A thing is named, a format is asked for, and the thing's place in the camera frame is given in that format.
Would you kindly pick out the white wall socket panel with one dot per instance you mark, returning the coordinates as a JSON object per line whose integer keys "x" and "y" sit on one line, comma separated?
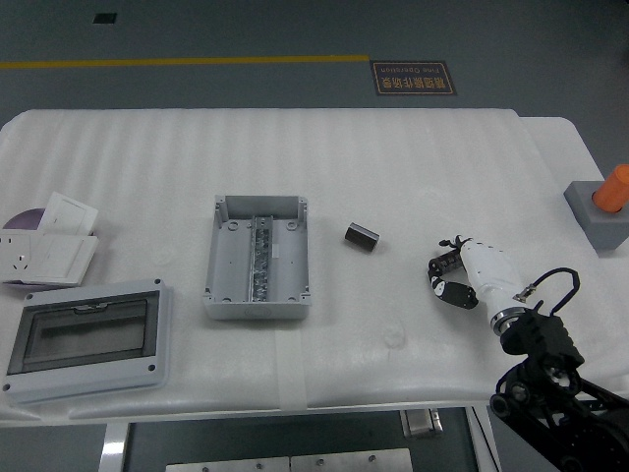
{"x": 17, "y": 255}

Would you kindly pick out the grey metal plate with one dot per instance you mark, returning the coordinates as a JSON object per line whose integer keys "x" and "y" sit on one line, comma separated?
{"x": 351, "y": 462}
{"x": 226, "y": 465}

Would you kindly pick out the metal mounting rail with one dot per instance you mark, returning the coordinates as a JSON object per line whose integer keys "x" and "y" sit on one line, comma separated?
{"x": 260, "y": 255}

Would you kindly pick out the metal table bracket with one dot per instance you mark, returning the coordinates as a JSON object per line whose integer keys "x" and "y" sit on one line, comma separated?
{"x": 421, "y": 424}

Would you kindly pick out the orange cylinder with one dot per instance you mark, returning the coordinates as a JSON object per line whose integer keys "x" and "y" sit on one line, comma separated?
{"x": 614, "y": 189}

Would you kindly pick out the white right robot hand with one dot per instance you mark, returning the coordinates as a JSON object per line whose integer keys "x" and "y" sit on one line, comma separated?
{"x": 491, "y": 270}

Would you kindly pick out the black cylindrical battery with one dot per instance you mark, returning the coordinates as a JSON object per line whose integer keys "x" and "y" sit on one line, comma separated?
{"x": 362, "y": 238}

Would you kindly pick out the purple disc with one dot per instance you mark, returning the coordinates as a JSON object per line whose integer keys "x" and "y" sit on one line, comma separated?
{"x": 27, "y": 219}

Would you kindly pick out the grey lid with clear window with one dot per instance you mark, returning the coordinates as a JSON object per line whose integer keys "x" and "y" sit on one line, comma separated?
{"x": 88, "y": 339}

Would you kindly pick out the white table leg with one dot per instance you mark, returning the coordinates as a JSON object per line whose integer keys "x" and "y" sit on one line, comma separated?
{"x": 484, "y": 437}
{"x": 113, "y": 447}

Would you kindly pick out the grey open junction box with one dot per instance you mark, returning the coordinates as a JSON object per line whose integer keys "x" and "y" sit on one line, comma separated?
{"x": 231, "y": 265}

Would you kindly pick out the white foam mat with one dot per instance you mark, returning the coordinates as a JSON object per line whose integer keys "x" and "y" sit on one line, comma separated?
{"x": 344, "y": 162}

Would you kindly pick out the white switch panel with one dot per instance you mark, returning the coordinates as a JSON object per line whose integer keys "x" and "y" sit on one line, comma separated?
{"x": 61, "y": 260}
{"x": 69, "y": 212}

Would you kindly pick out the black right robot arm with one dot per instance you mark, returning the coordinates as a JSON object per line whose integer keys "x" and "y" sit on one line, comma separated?
{"x": 540, "y": 339}

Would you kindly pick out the black floor hatch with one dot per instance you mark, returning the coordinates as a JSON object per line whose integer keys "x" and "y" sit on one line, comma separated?
{"x": 104, "y": 18}

